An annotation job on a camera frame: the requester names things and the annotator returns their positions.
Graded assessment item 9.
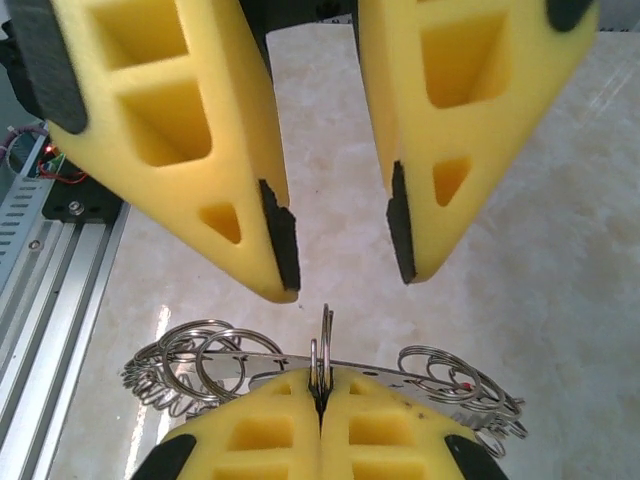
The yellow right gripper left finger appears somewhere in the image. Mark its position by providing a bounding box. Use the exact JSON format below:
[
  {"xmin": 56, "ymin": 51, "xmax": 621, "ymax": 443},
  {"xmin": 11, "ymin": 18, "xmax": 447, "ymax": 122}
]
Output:
[{"xmin": 132, "ymin": 368, "xmax": 322, "ymax": 480}]

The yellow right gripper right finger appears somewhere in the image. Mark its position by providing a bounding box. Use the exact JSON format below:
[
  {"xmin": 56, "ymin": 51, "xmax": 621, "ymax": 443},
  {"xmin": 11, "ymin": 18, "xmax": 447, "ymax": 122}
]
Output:
[{"xmin": 319, "ymin": 368, "xmax": 512, "ymax": 480}]

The steel keyring disc with rings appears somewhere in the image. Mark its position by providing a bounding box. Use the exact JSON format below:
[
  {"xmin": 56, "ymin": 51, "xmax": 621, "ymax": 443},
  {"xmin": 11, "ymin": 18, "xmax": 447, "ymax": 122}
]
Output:
[{"xmin": 122, "ymin": 318, "xmax": 530, "ymax": 460}]

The steel split ring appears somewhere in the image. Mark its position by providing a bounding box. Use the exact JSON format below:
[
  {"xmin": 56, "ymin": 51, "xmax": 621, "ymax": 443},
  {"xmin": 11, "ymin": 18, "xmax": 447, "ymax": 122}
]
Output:
[{"xmin": 308, "ymin": 302, "xmax": 336, "ymax": 401}]

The small green circuit board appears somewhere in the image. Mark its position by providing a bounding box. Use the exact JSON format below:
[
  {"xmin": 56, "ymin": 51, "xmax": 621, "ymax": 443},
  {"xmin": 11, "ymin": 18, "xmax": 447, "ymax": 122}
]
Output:
[{"xmin": 37, "ymin": 146, "xmax": 67, "ymax": 177}]

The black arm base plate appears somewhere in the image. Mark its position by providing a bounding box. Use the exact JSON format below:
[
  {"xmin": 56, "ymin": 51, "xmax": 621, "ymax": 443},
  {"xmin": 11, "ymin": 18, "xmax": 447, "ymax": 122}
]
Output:
[{"xmin": 41, "ymin": 168, "xmax": 125, "ymax": 225}]

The thin red wire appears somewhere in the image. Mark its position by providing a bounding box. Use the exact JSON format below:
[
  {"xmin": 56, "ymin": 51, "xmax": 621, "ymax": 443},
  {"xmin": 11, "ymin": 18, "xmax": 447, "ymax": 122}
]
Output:
[{"xmin": 38, "ymin": 163, "xmax": 90, "ymax": 187}]

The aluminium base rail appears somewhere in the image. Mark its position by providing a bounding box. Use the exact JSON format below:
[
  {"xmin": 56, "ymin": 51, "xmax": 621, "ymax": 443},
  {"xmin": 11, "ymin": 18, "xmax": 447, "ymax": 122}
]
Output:
[{"xmin": 0, "ymin": 212, "xmax": 132, "ymax": 480}]

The slotted grey cable duct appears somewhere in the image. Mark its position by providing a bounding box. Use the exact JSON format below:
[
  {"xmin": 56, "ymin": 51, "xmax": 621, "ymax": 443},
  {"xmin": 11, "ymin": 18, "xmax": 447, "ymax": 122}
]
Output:
[{"xmin": 0, "ymin": 171, "xmax": 57, "ymax": 282}]

